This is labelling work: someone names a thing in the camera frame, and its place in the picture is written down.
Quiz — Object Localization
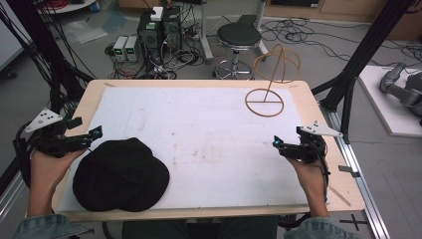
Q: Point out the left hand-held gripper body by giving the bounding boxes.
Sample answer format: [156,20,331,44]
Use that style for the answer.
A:
[13,109,95,159]

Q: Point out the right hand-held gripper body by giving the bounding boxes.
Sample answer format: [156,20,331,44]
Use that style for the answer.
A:
[278,120,343,164]

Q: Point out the wooden wire hat stand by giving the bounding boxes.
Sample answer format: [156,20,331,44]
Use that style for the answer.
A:
[244,43,302,119]

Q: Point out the black hat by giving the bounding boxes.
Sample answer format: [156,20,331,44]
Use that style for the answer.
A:
[72,136,171,213]

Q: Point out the person's left hand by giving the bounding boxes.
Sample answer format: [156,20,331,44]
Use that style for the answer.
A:
[29,148,88,198]

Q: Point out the person's right hand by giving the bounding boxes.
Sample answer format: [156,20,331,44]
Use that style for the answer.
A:
[286,155,328,202]

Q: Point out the white table mat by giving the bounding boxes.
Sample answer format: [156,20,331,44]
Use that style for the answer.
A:
[57,85,328,213]

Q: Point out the white platform board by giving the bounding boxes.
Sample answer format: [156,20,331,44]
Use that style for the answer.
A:
[357,65,422,138]

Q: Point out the grey power supply unit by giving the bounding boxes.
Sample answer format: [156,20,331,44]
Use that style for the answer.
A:
[111,35,129,63]
[124,35,139,63]

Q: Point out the black computer tower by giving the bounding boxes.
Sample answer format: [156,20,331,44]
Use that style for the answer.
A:
[161,5,183,52]
[136,10,164,67]

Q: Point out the black round stool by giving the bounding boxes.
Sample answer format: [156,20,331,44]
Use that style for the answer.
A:
[212,22,264,81]

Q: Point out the white desk leg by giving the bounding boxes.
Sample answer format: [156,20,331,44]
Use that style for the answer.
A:
[253,0,271,58]
[198,0,215,65]

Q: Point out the white box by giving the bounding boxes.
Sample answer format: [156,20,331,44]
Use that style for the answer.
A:
[149,6,165,22]

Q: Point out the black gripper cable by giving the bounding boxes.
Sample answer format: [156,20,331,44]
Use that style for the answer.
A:
[12,121,34,189]
[278,137,333,231]

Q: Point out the aluminium rail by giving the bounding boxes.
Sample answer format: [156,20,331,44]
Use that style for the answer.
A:
[318,101,392,239]

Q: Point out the black metal frame post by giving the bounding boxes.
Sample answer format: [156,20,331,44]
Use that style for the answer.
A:
[5,0,96,115]
[311,0,415,144]

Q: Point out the floor cable bundle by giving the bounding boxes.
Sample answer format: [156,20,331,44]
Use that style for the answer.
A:
[260,17,422,69]

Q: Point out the tangled computer cables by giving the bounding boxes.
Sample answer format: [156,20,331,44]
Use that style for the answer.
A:
[105,19,205,81]

